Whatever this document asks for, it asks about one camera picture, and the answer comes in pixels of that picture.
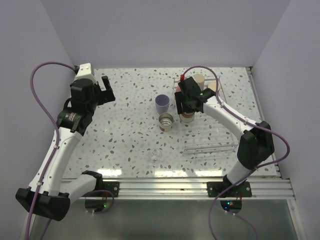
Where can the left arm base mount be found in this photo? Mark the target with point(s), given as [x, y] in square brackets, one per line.
[101, 200]

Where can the red plastic cup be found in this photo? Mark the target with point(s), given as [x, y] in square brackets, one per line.
[178, 89]

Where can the purple plastic cup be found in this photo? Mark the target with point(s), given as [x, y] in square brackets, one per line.
[162, 103]

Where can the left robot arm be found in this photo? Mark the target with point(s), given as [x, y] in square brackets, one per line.
[45, 196]

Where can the beige plastic cup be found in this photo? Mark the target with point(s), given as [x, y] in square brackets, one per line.
[200, 80]

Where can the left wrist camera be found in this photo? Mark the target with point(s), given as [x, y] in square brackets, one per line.
[86, 71]

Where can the metal cup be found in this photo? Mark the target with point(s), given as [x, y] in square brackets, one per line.
[212, 86]
[166, 122]
[187, 117]

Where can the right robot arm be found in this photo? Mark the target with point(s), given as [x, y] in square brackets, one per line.
[255, 141]

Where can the clear glass cup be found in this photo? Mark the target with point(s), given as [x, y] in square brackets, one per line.
[155, 156]

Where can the metal cup front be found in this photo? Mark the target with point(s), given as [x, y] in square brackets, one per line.
[187, 117]

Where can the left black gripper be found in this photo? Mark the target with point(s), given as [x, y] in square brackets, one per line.
[105, 96]

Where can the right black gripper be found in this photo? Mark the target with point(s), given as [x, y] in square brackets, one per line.
[180, 99]

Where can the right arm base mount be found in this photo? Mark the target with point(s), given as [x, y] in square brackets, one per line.
[232, 200]

